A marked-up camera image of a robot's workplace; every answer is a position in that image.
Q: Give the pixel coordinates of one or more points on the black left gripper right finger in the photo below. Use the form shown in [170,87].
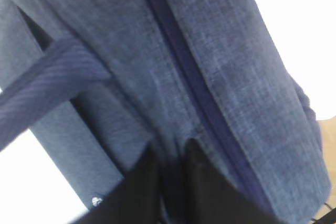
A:
[210,198]

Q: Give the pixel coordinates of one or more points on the navy blue lunch bag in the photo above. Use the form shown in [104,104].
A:
[98,81]

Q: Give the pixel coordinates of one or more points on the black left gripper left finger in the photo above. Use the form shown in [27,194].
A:
[135,200]

